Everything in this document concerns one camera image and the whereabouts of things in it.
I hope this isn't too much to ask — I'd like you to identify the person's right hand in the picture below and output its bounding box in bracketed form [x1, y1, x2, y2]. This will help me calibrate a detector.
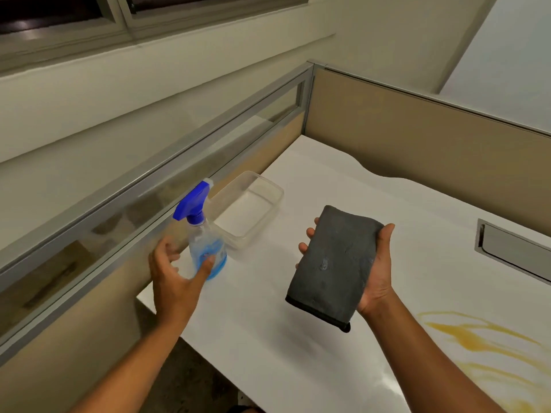
[295, 217, 397, 320]

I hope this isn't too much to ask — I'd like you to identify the person's left hand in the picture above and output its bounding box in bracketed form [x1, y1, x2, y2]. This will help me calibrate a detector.
[148, 235, 216, 330]

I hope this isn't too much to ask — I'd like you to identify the grey microfibre cloth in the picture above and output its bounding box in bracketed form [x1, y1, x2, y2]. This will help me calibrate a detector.
[285, 205, 385, 333]

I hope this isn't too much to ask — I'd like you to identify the person's right forearm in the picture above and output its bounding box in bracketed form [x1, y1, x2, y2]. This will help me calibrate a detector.
[358, 291, 509, 413]

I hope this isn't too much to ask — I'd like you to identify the person's left forearm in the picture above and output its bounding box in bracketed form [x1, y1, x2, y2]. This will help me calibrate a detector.
[69, 311, 192, 413]

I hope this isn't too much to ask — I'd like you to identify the blue-capped clear spray bottle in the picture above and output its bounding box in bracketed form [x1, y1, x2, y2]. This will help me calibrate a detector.
[172, 178, 228, 281]

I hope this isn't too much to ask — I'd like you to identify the clear plastic container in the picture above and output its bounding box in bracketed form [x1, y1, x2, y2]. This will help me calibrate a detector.
[210, 170, 285, 250]

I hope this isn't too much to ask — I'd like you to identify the glass-topped desk partition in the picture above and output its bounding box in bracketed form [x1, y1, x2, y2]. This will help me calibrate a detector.
[0, 60, 318, 367]

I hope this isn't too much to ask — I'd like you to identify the beige desk partition panel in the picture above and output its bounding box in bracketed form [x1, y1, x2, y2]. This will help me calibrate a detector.
[302, 64, 551, 238]

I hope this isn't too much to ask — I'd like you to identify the yellow liquid stain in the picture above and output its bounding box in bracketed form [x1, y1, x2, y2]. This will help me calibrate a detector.
[417, 311, 551, 413]

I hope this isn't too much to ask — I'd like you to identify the silver desk cable tray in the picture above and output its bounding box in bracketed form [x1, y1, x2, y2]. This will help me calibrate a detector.
[475, 218, 551, 285]

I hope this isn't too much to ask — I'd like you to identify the window with grey frame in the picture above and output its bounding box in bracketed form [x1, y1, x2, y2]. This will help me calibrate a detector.
[0, 0, 311, 75]

